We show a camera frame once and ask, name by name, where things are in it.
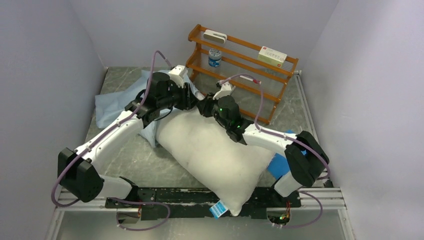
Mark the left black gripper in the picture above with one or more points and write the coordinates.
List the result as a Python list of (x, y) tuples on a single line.
[(188, 99)]

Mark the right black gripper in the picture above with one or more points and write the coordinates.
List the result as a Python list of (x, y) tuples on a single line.
[(205, 104)]

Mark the white pillow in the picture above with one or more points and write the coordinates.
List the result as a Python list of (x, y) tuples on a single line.
[(201, 146)]

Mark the light blue pillowcase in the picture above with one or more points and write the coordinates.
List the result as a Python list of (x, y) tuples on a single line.
[(109, 106)]

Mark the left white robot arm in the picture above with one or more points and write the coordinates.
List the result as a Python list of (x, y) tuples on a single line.
[(78, 168)]

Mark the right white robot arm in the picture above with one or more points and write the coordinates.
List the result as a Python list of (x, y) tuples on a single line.
[(305, 157)]

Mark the blue white pillow label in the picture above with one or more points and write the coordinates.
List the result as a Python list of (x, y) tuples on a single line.
[(218, 209)]

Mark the blue white round jar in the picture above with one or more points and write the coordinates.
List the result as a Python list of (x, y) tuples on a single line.
[(214, 57)]

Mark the orange wooden shelf rack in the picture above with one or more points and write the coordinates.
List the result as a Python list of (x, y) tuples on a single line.
[(240, 57)]

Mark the red white marker pen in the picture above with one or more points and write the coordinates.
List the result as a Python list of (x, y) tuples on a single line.
[(249, 78)]

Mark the white eraser box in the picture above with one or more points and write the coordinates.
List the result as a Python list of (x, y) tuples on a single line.
[(215, 36)]

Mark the white red carton box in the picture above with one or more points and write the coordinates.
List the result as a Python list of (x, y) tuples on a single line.
[(272, 57)]

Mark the blue foam pad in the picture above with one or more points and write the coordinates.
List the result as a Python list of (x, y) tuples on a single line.
[(278, 166)]

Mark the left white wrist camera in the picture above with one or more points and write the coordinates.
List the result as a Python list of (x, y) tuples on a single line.
[(177, 74)]

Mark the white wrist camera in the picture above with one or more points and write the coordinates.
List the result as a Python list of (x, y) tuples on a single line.
[(224, 89), (177, 74)]

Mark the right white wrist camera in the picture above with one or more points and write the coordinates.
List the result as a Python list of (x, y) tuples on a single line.
[(224, 89)]

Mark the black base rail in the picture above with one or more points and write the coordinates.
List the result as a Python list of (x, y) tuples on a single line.
[(196, 203)]

